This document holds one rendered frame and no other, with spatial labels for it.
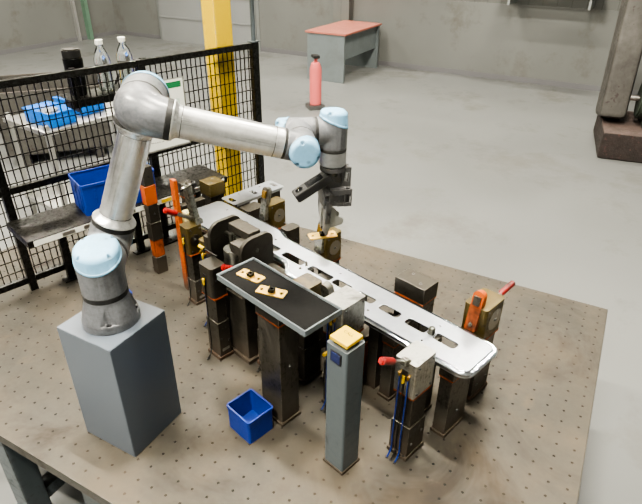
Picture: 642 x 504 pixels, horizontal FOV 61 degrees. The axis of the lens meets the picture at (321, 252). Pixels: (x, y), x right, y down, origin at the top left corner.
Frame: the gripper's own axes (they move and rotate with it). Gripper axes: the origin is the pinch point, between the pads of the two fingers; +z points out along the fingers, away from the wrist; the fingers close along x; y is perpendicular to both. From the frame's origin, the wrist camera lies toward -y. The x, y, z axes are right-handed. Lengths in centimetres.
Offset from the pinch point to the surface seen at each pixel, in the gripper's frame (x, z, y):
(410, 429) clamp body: -40, 44, 16
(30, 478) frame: 12, 94, -101
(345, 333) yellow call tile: -35.7, 10.5, -3.5
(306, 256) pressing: 29.0, 25.6, 2.3
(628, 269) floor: 122, 119, 257
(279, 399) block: -19, 46, -17
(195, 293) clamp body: 52, 51, -38
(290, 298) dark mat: -17.8, 10.5, -13.6
